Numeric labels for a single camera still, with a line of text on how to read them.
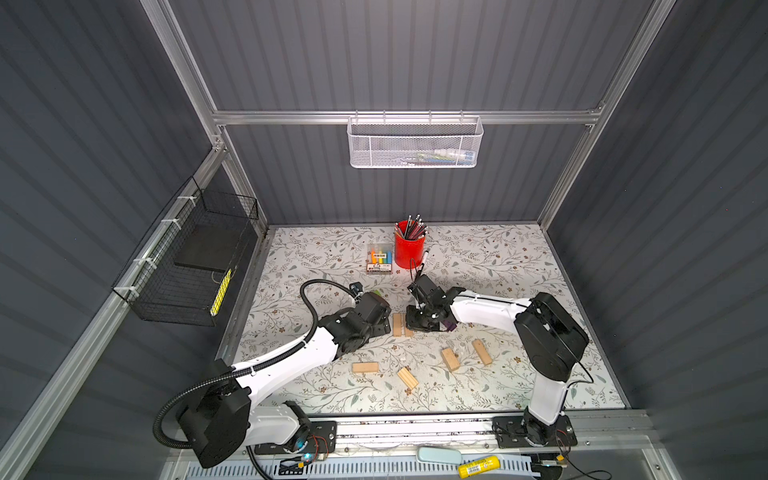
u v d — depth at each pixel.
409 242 0.98
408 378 0.82
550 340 0.51
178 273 0.71
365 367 0.85
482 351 0.87
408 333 0.91
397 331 0.92
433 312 0.68
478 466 0.68
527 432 0.67
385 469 0.76
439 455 0.70
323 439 0.72
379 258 1.08
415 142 1.24
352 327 0.62
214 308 0.66
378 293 1.02
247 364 0.45
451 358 0.84
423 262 1.08
